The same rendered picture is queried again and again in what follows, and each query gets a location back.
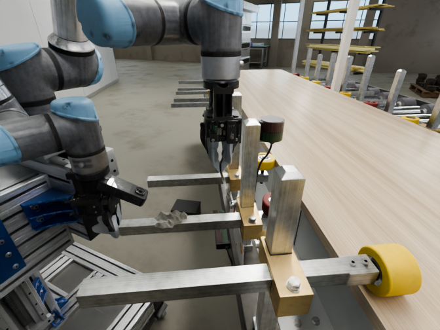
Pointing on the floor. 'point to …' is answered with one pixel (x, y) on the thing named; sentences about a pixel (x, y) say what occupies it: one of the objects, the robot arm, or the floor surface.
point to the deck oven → (247, 32)
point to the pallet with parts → (428, 90)
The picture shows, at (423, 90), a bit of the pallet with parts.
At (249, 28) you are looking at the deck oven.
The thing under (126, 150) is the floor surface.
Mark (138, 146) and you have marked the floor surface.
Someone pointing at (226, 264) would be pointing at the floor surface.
